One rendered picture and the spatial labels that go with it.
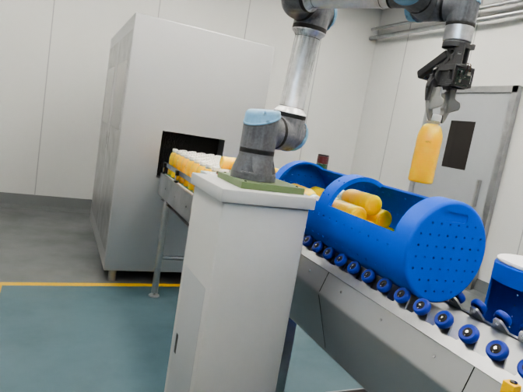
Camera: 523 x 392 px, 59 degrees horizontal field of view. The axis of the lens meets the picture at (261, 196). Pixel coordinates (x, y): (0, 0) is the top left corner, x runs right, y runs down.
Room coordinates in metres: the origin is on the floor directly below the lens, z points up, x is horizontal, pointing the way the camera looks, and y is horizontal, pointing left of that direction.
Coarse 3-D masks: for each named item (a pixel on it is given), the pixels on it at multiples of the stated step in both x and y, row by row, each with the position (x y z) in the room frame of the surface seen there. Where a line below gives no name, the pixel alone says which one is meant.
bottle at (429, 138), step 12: (420, 132) 1.33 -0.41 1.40; (432, 132) 1.31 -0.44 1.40; (420, 144) 1.32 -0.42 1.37; (432, 144) 1.31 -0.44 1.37; (420, 156) 1.32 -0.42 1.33; (432, 156) 1.31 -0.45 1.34; (420, 168) 1.31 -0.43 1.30; (432, 168) 1.31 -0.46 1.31; (420, 180) 1.31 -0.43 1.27; (432, 180) 1.32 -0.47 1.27
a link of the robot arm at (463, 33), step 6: (450, 24) 1.30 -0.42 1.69; (456, 24) 1.29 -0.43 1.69; (462, 24) 1.28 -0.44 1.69; (444, 30) 1.32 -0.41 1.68; (450, 30) 1.30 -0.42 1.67; (456, 30) 1.29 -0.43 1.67; (462, 30) 1.28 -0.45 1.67; (468, 30) 1.28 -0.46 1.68; (444, 36) 1.31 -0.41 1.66; (450, 36) 1.30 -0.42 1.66; (456, 36) 1.29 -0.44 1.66; (462, 36) 1.28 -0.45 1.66; (468, 36) 1.29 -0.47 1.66; (468, 42) 1.30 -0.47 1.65
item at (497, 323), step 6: (450, 300) 1.30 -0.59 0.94; (456, 300) 1.27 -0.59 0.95; (456, 306) 1.29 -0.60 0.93; (474, 306) 1.22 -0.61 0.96; (468, 312) 1.25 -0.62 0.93; (474, 312) 1.21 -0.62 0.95; (480, 318) 1.21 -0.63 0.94; (492, 324) 1.18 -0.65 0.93; (498, 324) 1.14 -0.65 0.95; (504, 324) 1.14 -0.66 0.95; (504, 330) 1.14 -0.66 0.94; (516, 336) 1.12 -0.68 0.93; (522, 336) 1.08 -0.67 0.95; (522, 342) 1.10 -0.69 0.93
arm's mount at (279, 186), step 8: (224, 176) 1.53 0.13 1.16; (240, 184) 1.40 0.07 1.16; (248, 184) 1.41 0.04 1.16; (256, 184) 1.42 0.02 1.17; (264, 184) 1.43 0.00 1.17; (272, 184) 1.45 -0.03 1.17; (280, 184) 1.49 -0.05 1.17; (288, 184) 1.53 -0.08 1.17; (280, 192) 1.46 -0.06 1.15; (288, 192) 1.47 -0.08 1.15; (296, 192) 1.48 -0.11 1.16
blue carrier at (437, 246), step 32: (384, 192) 1.64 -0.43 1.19; (320, 224) 1.56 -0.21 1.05; (352, 224) 1.39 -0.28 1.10; (416, 224) 1.18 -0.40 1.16; (448, 224) 1.22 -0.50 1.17; (480, 224) 1.27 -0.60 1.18; (352, 256) 1.43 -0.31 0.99; (384, 256) 1.24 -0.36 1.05; (416, 256) 1.18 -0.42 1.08; (448, 256) 1.23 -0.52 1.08; (480, 256) 1.28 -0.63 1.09; (416, 288) 1.19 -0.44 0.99; (448, 288) 1.24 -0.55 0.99
